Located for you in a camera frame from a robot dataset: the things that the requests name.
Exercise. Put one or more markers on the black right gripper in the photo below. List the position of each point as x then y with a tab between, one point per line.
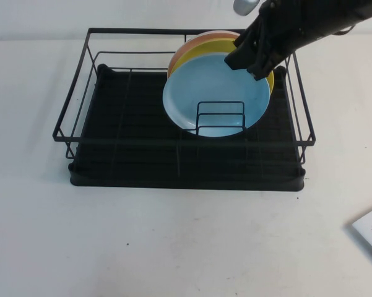
272	31

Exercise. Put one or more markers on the light blue plate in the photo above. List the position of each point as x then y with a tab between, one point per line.
204	89

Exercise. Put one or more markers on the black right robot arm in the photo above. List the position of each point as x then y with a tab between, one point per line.
322	18

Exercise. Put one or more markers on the yellow plate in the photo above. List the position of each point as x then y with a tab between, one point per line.
204	49

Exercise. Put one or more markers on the white plate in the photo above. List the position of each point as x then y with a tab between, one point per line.
213	31

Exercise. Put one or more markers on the orange plate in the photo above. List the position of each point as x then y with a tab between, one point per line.
204	38

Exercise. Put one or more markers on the black plastic drip tray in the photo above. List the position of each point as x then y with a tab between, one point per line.
111	173

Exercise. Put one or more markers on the white card with QR code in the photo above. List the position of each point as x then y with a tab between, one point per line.
369	227

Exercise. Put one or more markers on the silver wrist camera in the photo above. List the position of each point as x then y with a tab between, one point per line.
244	6

